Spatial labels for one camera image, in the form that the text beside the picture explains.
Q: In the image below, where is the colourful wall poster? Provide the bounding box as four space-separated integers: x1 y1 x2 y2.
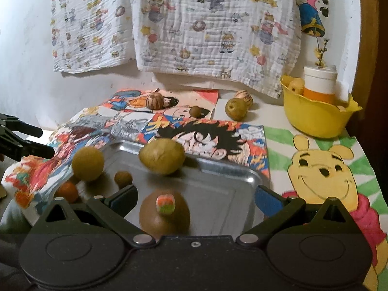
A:
295 0 329 37

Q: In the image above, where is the pale yellow fruit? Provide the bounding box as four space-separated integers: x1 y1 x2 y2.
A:
288 78 304 95

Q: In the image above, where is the white and orange jar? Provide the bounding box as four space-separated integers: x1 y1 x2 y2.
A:
303 65 338 104

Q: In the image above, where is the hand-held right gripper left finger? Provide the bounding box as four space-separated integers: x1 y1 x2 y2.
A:
38 185 155 247

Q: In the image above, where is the cartoon drawing with red corner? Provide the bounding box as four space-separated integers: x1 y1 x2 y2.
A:
164 89 219 119

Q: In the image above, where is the thin budding twig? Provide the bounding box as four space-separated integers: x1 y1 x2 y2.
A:
314 38 329 67

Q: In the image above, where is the wooden door frame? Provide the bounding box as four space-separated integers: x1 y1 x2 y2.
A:
352 0 388 146

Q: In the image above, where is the brown kiwi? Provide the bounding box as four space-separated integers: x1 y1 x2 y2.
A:
139 189 191 237

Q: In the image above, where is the small orange tangerine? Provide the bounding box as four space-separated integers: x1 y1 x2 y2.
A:
57 182 79 203

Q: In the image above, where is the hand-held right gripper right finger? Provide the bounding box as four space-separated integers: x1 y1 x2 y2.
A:
238 186 355 245

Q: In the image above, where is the striped pepino melon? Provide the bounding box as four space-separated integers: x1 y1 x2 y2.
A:
235 89 253 106
145 92 165 110

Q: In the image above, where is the green-brown pear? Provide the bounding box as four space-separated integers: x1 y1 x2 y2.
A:
225 97 249 121
139 138 186 175

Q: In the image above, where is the metal tray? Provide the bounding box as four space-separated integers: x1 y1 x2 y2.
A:
73 139 263 237

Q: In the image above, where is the Winnie the Pooh cloth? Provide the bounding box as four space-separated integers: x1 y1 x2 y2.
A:
263 126 383 291

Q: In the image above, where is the anime figures drawing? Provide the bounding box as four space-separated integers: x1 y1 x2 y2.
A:
1 107 155 216

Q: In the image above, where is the white printed muslin blanket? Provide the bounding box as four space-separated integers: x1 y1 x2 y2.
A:
132 0 303 99
50 0 137 74

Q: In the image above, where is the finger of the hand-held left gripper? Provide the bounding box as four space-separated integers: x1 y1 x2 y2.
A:
0 133 56 162
0 113 43 138

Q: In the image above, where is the large yellow citrus fruit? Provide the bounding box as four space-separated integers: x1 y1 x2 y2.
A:
72 146 105 182

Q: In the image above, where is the yellow plastic bowl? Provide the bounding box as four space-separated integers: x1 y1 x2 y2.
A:
279 74 363 138

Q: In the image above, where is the black-haired boy drawing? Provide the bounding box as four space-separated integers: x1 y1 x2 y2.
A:
148 118 270 180

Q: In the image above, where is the orange blue cartoon drawing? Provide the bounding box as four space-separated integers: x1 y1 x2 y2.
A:
107 89 170 114

